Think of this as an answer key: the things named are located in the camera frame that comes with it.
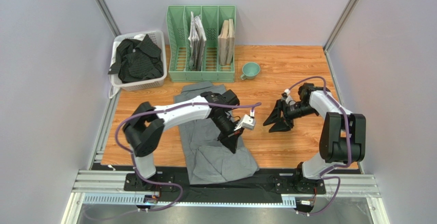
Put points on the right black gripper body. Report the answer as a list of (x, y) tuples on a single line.
[(284, 112)]

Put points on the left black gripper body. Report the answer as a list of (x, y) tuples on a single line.
[(225, 126)]

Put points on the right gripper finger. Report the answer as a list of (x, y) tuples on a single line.
[(282, 126), (275, 115)]

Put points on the grey long sleeve shirt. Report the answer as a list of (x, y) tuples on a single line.
[(207, 160)]

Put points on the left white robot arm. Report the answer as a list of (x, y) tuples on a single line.
[(143, 130)]

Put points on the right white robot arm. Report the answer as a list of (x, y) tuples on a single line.
[(343, 136)]

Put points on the teal cup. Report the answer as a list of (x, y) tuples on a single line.
[(250, 71)]

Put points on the brown books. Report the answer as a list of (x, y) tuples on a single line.
[(226, 41)]

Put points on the grey magazines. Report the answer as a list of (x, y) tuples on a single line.
[(197, 39)]

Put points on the green file organizer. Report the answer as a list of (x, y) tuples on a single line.
[(178, 25)]

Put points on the black striped shirt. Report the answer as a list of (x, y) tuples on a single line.
[(137, 60)]

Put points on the white laundry basket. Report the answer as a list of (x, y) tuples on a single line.
[(158, 38)]

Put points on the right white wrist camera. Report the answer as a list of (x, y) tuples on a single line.
[(286, 98)]

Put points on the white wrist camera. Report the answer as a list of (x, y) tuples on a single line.
[(247, 122), (286, 98)]

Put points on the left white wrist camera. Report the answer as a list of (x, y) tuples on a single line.
[(247, 122)]

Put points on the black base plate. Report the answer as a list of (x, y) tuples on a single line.
[(265, 186)]

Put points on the aluminium frame rail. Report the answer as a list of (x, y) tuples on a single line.
[(105, 187)]

